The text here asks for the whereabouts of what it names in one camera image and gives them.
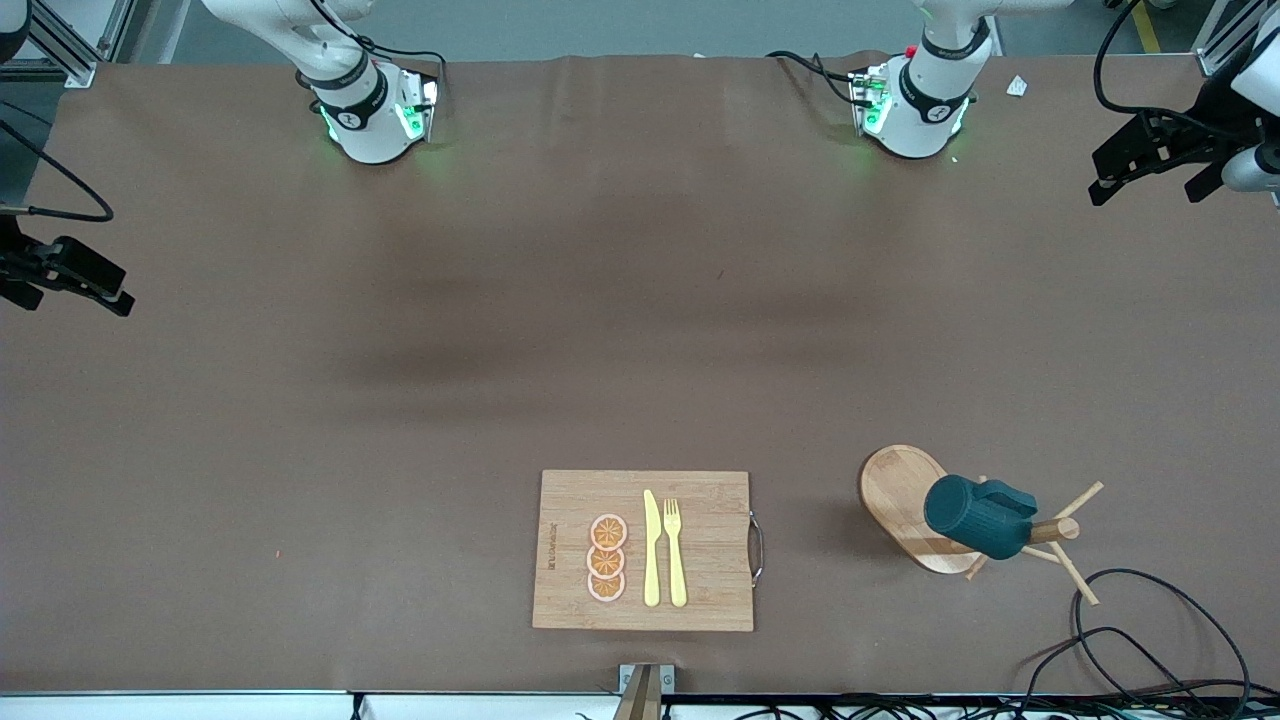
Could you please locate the teal cup with yellow inside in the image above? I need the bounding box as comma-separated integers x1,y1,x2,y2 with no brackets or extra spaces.
923,474,1039,560

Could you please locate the brown table cover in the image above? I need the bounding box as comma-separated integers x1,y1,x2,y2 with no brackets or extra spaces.
0,50,1280,697

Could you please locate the wooden mug tree stand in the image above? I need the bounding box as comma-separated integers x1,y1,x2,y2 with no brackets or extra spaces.
859,445,1106,608

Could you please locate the yellow plastic fork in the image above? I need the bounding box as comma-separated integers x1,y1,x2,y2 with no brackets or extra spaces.
664,498,689,609

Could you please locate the yellow plastic knife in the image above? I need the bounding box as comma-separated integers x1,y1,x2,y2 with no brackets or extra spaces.
643,489,662,608

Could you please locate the aluminium frame profile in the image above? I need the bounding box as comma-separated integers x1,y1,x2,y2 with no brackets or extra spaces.
1195,0,1280,77
25,0,136,89

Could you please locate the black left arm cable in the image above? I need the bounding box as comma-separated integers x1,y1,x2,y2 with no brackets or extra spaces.
1093,0,1216,136

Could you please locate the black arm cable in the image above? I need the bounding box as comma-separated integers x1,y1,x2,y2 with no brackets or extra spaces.
1093,0,1216,136
0,120,114,223

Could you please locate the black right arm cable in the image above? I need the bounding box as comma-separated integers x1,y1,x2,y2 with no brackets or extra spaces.
0,120,114,223

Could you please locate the black left base cable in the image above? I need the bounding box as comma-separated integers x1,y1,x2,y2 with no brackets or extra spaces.
767,50,863,106

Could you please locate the black base cable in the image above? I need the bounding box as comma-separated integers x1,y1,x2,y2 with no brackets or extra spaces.
308,0,448,93
767,50,863,106

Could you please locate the black right base cable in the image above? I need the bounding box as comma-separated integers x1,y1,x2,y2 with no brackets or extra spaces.
308,0,448,93

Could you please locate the looped black cable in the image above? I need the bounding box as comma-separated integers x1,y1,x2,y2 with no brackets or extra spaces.
1073,568,1253,701
1018,627,1251,720

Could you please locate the bamboo cutting board with handle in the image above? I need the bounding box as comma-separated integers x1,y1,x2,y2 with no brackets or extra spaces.
532,470,766,633

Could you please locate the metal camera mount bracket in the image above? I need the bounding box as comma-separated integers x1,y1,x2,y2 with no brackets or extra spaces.
612,663,676,720

